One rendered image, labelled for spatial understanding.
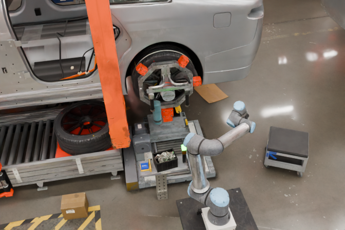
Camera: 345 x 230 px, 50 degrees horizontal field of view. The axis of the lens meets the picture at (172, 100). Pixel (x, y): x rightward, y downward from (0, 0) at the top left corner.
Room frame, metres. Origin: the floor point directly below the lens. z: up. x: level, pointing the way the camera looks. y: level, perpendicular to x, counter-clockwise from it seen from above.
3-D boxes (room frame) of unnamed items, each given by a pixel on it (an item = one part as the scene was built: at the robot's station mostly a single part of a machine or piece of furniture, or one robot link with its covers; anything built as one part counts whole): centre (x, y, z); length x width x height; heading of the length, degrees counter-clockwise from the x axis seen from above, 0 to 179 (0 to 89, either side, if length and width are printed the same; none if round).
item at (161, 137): (3.15, 0.08, 0.13); 0.50 x 0.36 x 0.10; 98
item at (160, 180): (2.29, 0.14, 0.21); 0.10 x 0.10 x 0.42; 8
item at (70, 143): (2.92, 0.92, 0.39); 0.66 x 0.66 x 0.24
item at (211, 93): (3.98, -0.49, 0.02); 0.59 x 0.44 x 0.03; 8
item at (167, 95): (2.91, 0.05, 0.85); 0.21 x 0.14 x 0.14; 8
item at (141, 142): (2.84, 0.35, 0.26); 0.42 x 0.18 x 0.35; 8
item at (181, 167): (2.29, 0.11, 0.44); 0.43 x 0.17 x 0.03; 98
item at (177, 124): (3.15, 0.08, 0.32); 0.40 x 0.30 x 0.28; 98
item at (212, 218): (1.77, -0.34, 0.43); 0.19 x 0.19 x 0.10
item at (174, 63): (2.98, 0.06, 0.85); 0.54 x 0.07 x 0.54; 98
